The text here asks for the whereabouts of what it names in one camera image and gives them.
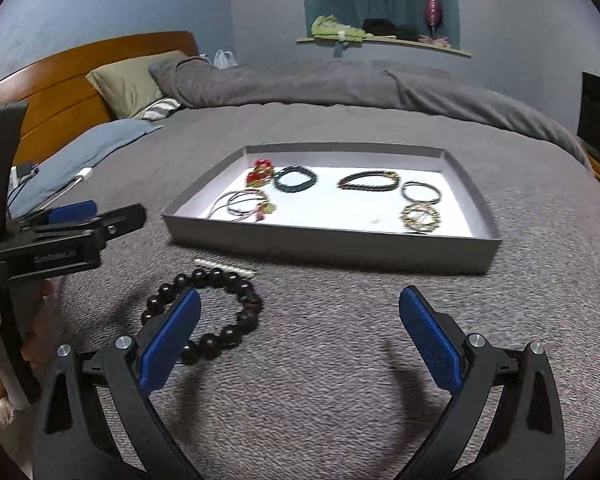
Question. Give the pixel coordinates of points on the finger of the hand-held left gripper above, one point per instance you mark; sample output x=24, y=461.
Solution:
x=72, y=212
x=125, y=220

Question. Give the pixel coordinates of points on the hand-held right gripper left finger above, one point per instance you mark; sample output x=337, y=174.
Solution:
x=172, y=340

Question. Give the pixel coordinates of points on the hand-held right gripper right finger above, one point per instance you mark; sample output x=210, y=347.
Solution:
x=430, y=340

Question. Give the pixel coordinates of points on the grey cardboard box tray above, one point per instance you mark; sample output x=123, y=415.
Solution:
x=330, y=210

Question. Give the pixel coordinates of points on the person's left hand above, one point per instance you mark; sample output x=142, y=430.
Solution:
x=32, y=350

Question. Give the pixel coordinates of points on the blue pillow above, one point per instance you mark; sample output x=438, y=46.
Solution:
x=80, y=155

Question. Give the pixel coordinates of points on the pearl hair pin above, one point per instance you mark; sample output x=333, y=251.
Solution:
x=220, y=265

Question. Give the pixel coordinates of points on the grey knitted bedspread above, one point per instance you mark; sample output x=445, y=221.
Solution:
x=330, y=335

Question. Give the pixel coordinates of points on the striped pillow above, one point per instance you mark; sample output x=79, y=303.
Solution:
x=160, y=107

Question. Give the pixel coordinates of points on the wooden headboard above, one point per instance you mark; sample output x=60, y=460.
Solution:
x=55, y=90

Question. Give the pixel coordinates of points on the olive green pillow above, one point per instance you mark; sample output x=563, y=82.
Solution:
x=130, y=85

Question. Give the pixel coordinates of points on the red bead gold ornament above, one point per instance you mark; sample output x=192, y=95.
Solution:
x=260, y=175

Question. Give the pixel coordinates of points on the white plastic bag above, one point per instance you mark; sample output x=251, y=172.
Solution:
x=222, y=60

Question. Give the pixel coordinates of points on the grey rolled duvet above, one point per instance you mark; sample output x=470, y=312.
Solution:
x=330, y=85

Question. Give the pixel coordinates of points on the green cloth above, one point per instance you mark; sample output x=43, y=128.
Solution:
x=335, y=27

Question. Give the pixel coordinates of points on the pink flower decoration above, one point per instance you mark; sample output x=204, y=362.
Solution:
x=435, y=40

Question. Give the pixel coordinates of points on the wooden window shelf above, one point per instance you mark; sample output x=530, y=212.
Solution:
x=380, y=42

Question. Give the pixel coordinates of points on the black cloth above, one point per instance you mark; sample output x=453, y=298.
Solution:
x=390, y=29

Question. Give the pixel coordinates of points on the pink balloon ornament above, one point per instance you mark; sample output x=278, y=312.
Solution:
x=433, y=10

